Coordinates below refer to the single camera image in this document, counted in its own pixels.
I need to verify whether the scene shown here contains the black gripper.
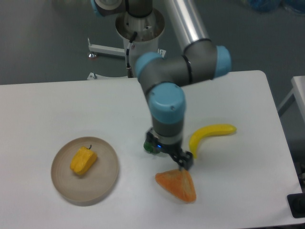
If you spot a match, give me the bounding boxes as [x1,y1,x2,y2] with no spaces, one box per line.
[145,128,193,171]

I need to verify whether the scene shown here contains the yellow toy pepper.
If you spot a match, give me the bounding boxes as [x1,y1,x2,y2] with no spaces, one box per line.
[70,145,97,176]

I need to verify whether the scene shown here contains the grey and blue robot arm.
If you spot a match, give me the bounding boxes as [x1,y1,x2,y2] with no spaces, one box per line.
[91,0,232,170]

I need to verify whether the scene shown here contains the green toy pepper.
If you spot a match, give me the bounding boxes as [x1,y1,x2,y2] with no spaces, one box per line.
[143,141,153,153]

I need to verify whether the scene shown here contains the beige round plate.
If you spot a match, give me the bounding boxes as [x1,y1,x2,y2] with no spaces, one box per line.
[51,137,119,206]

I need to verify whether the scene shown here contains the orange toy bread wedge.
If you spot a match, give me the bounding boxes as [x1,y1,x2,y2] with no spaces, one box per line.
[155,169,197,203]

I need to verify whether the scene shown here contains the yellow toy banana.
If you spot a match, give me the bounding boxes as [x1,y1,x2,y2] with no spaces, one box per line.
[188,124,237,158]

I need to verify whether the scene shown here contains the black device at edge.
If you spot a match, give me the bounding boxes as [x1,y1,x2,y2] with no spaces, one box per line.
[287,193,305,219]

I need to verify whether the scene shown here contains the white side table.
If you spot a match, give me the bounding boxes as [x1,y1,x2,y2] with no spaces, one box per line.
[277,76,305,120]

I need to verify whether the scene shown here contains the blue plastic bag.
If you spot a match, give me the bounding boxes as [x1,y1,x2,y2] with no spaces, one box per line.
[245,0,305,16]

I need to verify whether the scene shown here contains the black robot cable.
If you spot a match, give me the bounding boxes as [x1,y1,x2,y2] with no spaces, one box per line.
[125,31,138,78]

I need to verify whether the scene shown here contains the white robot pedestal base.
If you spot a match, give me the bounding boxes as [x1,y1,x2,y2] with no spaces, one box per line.
[87,9,166,78]

